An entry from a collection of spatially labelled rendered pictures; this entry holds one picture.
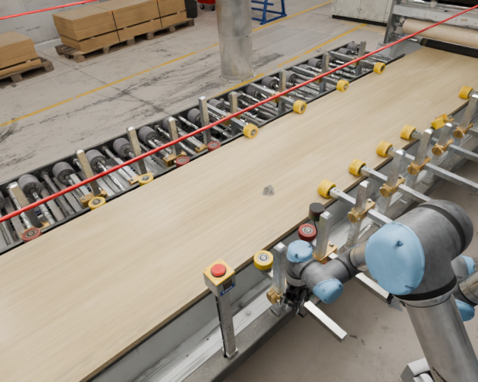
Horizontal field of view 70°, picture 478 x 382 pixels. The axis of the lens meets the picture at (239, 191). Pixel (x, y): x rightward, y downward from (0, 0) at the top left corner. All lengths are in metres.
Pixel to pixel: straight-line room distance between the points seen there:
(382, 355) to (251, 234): 1.17
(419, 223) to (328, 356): 1.65
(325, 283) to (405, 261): 0.40
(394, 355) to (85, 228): 1.83
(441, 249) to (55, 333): 1.25
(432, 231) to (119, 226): 1.36
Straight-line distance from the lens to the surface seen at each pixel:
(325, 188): 1.69
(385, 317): 2.47
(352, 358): 2.29
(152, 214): 1.72
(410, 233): 0.67
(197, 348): 1.59
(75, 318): 1.47
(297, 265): 1.06
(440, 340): 0.77
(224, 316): 1.20
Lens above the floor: 2.04
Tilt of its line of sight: 40 degrees down
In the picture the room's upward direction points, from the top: 4 degrees counter-clockwise
